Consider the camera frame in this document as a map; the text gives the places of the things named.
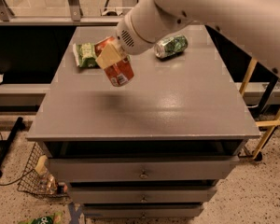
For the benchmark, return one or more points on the bottom grey drawer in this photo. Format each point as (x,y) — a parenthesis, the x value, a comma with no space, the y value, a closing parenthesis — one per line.
(141,211)

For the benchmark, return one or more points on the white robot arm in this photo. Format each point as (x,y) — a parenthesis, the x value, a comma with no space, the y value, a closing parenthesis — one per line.
(251,25)

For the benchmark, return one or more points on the top grey drawer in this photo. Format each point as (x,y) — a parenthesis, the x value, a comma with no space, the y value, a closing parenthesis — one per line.
(138,170)

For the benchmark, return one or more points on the wire basket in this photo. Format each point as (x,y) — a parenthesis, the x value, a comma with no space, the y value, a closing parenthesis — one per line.
(37,180)

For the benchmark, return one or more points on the green bag on floor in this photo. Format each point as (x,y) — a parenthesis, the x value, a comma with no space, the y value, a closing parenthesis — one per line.
(55,218)

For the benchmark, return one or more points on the green chip bag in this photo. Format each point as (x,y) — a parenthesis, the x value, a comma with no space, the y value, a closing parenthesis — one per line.
(85,55)

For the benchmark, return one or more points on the green soda can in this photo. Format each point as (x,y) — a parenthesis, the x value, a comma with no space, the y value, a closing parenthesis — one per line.
(170,46)

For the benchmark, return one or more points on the red coke can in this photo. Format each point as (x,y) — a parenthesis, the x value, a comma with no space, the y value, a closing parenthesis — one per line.
(119,73)

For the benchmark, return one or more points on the middle grey drawer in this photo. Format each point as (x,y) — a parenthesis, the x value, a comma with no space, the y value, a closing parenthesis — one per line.
(174,194)

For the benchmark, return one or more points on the grey drawer cabinet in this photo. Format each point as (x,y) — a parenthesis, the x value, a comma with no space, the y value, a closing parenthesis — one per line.
(184,107)

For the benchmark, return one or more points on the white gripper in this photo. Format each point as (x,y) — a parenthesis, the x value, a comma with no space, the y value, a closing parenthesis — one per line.
(134,38)

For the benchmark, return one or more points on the metal railing frame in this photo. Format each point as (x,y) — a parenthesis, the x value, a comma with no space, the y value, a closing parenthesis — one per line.
(63,12)

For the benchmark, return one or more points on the grey drawer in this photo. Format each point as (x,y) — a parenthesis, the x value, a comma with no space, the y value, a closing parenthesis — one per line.
(141,211)
(138,170)
(174,194)

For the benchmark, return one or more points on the black metal stand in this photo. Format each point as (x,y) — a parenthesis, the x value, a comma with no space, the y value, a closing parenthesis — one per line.
(6,144)

